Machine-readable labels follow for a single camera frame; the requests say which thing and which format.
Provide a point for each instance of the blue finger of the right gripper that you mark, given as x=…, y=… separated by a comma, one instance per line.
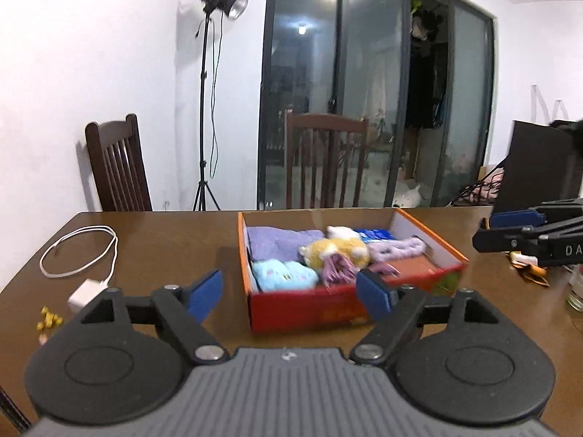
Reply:
x=516, y=219

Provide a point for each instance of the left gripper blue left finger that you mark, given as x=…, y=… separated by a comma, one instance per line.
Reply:
x=201, y=297

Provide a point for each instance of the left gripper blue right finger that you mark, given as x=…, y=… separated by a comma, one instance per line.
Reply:
x=378, y=298

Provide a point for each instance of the purple satin scrunchie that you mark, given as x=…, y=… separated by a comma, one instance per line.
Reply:
x=339, y=270

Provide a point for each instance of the brown scouring sponge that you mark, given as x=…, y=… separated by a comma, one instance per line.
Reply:
x=414, y=266

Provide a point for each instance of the blue tissue pack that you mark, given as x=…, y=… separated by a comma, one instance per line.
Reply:
x=374, y=235

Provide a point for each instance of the yellow plush toy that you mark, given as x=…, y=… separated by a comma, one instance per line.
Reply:
x=343, y=240

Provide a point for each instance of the light blue plush toy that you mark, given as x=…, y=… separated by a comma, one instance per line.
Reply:
x=273, y=275

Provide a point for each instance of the lavender knit pouch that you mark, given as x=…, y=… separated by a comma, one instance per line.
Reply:
x=280, y=244

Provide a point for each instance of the orange white wrapper items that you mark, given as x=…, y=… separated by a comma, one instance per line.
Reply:
x=528, y=269

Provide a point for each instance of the glass cup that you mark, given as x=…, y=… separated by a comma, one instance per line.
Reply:
x=575, y=296

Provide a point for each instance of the black paper bag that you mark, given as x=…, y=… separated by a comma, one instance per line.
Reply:
x=541, y=166

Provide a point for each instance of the red orange cardboard box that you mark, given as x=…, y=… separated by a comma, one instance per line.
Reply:
x=320, y=307

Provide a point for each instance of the black cloth on bag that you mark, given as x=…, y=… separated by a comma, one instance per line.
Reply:
x=575, y=130

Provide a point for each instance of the yellow dried petals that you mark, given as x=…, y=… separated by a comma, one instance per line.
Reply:
x=49, y=320

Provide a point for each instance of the dark wooden chair centre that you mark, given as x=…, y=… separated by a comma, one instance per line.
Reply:
x=325, y=157

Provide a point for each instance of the dark wooden chair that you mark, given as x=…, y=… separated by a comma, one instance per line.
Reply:
x=117, y=165
x=325, y=157

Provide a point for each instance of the dark wooden chair left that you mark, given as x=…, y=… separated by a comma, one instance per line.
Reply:
x=117, y=165

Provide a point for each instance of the black sliding glass door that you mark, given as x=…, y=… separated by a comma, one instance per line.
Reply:
x=421, y=72

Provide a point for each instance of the studio light on stand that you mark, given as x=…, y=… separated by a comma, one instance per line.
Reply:
x=212, y=27

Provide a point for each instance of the white charger with cable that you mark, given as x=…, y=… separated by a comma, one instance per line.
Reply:
x=89, y=289

